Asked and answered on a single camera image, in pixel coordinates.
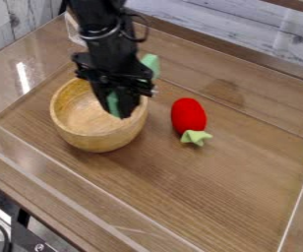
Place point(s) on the light wooden bowl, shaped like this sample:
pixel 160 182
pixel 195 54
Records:
pixel 85 125

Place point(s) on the clear acrylic tray walls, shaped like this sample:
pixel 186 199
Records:
pixel 160 196

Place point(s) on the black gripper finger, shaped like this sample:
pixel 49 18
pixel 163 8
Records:
pixel 103 92
pixel 128 100

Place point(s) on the clear acrylic corner bracket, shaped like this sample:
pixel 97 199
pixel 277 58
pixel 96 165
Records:
pixel 73 33

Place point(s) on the black table leg frame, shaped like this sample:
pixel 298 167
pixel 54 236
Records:
pixel 25 241

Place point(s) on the green rectangular block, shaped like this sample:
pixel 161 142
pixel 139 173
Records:
pixel 140 82

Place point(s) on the red plush strawberry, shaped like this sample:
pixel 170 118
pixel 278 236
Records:
pixel 190 120

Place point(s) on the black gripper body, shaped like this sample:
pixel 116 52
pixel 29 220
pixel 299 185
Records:
pixel 112 76

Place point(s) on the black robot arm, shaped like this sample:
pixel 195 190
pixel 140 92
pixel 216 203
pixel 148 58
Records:
pixel 107 29

